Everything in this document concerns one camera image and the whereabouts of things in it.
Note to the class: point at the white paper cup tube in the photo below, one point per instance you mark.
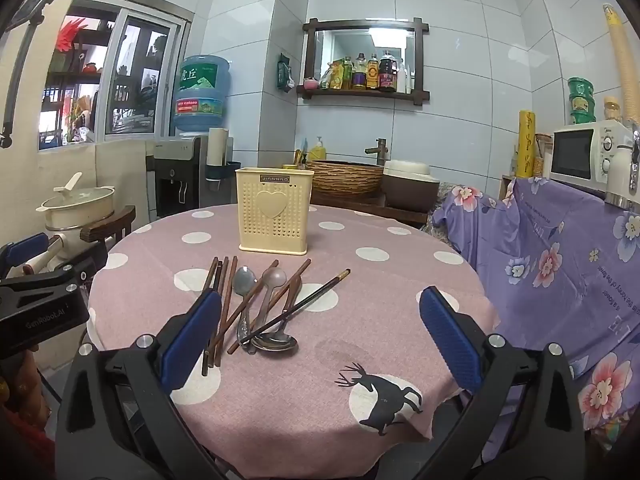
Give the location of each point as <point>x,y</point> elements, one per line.
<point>218,145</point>

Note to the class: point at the woven brown sink basin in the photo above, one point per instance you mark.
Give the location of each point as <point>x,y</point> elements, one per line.
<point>345,177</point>

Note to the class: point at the row of condiment bottles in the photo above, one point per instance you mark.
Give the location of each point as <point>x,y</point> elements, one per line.
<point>386,70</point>

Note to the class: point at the pink polka dot tablecloth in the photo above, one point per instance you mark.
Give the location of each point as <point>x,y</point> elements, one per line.
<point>350,310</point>

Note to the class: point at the green instant noodle cup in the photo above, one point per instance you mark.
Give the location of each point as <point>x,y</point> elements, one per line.
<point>580,86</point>
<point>583,117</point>
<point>582,102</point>

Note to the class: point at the cream plastic utensil holder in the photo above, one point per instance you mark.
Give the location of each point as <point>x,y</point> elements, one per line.
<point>272,230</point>

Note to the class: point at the black chopstick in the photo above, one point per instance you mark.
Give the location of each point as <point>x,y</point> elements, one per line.
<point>320,290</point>

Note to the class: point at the bronze faucet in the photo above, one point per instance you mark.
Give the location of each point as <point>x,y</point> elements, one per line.
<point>379,150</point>

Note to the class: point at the window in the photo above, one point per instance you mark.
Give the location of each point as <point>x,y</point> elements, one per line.
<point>135,75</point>

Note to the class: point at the wooden framed mirror shelf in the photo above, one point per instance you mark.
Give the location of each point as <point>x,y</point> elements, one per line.
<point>350,42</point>

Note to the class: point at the pink bowl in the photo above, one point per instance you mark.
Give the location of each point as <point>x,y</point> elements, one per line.
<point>310,83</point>

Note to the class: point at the white microwave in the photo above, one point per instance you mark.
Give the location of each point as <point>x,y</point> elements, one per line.
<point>575,155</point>

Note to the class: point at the yellow roll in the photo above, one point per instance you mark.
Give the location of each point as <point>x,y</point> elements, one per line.
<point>526,145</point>

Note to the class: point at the water dispenser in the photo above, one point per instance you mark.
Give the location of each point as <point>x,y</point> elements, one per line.
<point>175,175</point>

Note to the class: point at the person's left hand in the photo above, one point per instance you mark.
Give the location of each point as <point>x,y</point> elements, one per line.
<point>22,380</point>

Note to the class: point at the white thermos bottle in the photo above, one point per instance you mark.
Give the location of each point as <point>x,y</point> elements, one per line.
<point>619,175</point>

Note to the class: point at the yellow soap bottle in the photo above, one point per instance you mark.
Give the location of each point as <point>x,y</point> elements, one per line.
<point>317,151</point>

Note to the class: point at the blue water jug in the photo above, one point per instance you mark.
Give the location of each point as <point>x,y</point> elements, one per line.
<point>200,90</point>

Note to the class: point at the matte grey spoon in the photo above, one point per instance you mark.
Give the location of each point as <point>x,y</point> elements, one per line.
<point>274,278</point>

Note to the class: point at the red artificial flower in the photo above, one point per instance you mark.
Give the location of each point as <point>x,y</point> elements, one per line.
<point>70,35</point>

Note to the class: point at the yellow lidded jar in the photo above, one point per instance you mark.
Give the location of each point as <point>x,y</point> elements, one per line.
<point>612,109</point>

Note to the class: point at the purple floral cloth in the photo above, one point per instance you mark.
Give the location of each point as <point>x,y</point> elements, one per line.
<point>550,270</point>

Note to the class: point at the wooden counter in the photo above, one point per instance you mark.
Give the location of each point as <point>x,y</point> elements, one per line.
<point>360,205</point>

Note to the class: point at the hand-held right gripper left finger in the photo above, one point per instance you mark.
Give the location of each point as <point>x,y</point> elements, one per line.
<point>192,335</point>

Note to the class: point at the dark wooden chair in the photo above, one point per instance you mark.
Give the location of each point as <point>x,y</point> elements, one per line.
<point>112,222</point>

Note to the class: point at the green hanging packet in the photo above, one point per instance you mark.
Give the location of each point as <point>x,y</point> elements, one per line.
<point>284,74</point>

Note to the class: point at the cream pot with lid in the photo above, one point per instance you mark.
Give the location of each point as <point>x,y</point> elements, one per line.
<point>80,207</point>

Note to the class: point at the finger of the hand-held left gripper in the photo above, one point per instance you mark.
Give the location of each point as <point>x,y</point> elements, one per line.
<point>22,252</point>
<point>85,262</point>

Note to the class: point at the person's left forearm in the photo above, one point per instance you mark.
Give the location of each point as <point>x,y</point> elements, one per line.
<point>20,445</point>

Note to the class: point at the long paper cup stack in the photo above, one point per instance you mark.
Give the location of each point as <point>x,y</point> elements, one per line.
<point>617,50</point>

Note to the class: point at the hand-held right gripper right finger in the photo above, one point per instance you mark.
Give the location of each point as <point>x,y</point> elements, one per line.
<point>450,345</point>

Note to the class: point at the brown rice cooker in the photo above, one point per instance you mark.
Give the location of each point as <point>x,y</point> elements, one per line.
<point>410,185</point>

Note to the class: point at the small wooden box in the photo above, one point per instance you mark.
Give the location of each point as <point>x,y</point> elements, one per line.
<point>506,186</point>

